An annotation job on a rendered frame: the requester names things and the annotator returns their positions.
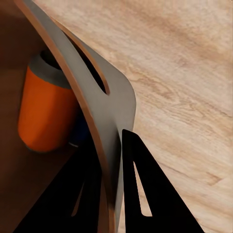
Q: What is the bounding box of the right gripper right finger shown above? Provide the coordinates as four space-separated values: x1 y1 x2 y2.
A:
122 129 204 233

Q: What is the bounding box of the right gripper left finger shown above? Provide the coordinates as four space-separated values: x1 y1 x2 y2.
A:
13 134 102 233

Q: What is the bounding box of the trash can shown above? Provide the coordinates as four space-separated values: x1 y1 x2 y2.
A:
0 0 136 233

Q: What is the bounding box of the can of soda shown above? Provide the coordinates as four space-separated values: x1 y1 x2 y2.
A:
69 67 106 147
17 49 81 153

